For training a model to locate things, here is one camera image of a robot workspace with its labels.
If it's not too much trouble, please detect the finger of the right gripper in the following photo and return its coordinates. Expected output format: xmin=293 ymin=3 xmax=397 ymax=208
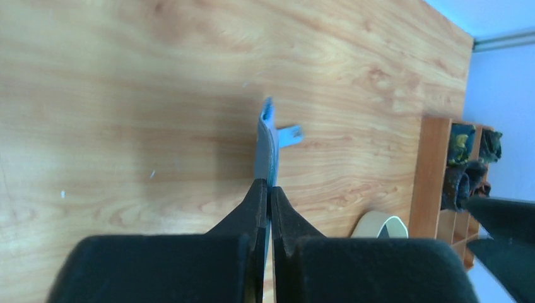
xmin=465 ymin=196 xmax=534 ymax=244
xmin=467 ymin=238 xmax=534 ymax=302

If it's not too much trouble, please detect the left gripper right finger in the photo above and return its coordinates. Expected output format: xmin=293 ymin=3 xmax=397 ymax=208
xmin=269 ymin=187 xmax=478 ymax=302

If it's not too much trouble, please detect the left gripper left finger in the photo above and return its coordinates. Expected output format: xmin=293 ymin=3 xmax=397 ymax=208
xmin=47 ymin=179 xmax=268 ymax=302

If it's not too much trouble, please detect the beige oval tray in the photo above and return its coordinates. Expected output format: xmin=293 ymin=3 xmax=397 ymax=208
xmin=351 ymin=211 xmax=403 ymax=238

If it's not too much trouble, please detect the black card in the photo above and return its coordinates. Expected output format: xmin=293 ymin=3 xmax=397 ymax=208
xmin=377 ymin=220 xmax=408 ymax=239

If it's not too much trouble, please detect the blue card holder wallet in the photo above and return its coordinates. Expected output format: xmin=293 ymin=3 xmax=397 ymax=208
xmin=247 ymin=97 xmax=313 ymax=270

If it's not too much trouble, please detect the wooden compartment organizer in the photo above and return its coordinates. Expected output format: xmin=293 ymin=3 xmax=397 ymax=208
xmin=408 ymin=116 xmax=494 ymax=271

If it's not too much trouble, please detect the large black cable coil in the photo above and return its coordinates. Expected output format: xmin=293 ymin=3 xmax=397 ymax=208
xmin=440 ymin=160 xmax=489 ymax=213

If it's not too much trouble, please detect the green black cable coil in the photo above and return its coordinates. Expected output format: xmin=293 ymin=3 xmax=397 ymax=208
xmin=478 ymin=129 xmax=503 ymax=165

